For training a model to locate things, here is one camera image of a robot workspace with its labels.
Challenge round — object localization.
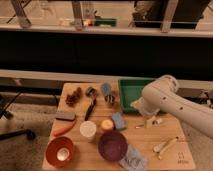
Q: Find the orange carrot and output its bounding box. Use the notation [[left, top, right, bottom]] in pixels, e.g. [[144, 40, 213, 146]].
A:
[[53, 119, 77, 137]]

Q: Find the brown grape bunch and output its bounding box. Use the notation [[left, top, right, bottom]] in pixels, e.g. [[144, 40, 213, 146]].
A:
[[65, 87, 82, 107]]

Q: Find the black chair base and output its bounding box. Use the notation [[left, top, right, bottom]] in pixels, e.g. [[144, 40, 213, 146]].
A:
[[0, 93, 36, 140]]

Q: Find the grey rectangular block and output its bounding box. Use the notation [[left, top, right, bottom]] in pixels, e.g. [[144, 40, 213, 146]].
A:
[[56, 112, 75, 121]]

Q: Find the blue sponge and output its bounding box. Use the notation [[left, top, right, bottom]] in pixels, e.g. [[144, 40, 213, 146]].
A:
[[111, 112, 126, 130]]

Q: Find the purple bowl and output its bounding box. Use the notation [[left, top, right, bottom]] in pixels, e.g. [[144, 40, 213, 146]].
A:
[[98, 131, 128, 162]]

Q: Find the yellow orange ball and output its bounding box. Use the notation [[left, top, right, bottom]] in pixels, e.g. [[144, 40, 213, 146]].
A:
[[101, 119, 114, 132]]

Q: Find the green plastic tray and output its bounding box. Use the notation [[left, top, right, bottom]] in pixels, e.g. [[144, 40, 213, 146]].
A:
[[118, 79, 152, 114]]

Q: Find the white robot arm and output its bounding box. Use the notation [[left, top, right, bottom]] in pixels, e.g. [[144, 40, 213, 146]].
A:
[[131, 75, 213, 139]]

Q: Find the small metal cup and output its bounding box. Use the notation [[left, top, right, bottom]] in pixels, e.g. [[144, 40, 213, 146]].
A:
[[105, 94, 115, 105]]

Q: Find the white paper cup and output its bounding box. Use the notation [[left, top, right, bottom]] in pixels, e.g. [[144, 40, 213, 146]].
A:
[[79, 121, 97, 141]]

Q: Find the red bowl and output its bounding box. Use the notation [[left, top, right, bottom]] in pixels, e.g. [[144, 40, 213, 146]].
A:
[[45, 136, 74, 168]]

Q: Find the clear plastic bag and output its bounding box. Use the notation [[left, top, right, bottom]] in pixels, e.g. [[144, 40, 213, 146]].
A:
[[119, 144, 148, 171]]

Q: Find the black handled brush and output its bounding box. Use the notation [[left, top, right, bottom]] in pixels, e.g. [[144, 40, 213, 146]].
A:
[[85, 87, 97, 121]]

